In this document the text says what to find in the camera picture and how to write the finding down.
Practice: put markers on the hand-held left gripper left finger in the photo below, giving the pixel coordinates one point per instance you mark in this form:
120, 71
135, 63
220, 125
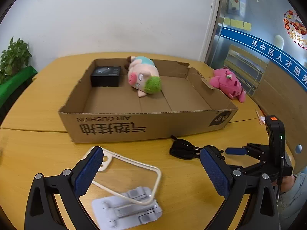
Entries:
88, 170

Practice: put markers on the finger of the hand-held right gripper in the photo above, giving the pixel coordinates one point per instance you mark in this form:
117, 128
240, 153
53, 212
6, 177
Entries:
236, 151
219, 152

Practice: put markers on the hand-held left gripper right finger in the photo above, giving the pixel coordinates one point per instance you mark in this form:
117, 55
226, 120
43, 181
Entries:
214, 172

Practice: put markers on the clear phone case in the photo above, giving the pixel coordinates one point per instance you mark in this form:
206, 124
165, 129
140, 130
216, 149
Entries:
124, 172

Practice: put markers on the black sunglasses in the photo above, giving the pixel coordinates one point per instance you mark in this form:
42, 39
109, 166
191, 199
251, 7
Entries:
179, 152

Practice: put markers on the white phone stand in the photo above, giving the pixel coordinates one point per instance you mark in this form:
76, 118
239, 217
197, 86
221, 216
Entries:
108, 210

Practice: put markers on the brown cardboard box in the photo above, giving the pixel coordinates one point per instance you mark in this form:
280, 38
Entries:
144, 127

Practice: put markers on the person's right forearm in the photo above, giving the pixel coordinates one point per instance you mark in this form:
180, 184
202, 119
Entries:
291, 196

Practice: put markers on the yellow wooden desktop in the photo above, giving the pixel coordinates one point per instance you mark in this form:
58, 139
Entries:
36, 153

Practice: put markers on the white round sticker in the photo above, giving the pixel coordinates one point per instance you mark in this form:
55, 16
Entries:
298, 148

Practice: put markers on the small wooden stick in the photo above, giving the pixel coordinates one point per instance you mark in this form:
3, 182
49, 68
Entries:
260, 119

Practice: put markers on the pink bear plush toy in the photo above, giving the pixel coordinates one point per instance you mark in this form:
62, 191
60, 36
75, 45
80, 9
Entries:
226, 83

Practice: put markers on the black rectangular box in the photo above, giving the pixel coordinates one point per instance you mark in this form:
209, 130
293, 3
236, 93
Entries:
105, 76

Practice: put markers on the blue banner strip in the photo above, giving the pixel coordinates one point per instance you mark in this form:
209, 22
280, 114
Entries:
263, 50

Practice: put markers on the pink pig plush toy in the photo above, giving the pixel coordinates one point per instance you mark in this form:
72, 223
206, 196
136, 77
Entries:
141, 76

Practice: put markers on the red festive window sticker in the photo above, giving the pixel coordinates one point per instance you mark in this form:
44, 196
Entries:
296, 28

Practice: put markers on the yellow sticky note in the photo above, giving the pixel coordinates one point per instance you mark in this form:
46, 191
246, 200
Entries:
247, 25
237, 23
227, 21

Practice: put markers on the green potted plant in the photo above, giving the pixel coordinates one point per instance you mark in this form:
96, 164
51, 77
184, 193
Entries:
13, 57

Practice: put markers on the cartoon pig poster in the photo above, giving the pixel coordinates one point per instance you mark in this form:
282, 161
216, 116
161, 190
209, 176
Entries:
236, 2

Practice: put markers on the grey metal door frame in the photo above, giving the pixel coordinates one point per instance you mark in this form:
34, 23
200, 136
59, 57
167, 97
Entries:
212, 16

